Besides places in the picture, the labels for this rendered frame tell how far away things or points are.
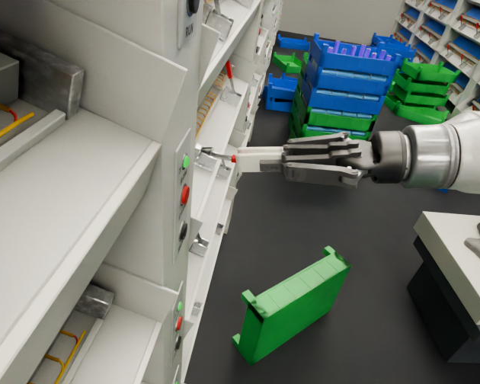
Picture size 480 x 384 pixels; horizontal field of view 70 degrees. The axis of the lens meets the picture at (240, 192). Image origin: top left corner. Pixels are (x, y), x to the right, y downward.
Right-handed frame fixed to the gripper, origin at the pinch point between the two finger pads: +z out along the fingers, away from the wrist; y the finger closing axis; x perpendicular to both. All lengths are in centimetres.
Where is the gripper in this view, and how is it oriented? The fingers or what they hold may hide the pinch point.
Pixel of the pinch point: (260, 159)
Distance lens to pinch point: 53.2
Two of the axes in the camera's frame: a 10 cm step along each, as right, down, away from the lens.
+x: -1.0, -8.2, -5.7
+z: -9.9, 0.0, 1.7
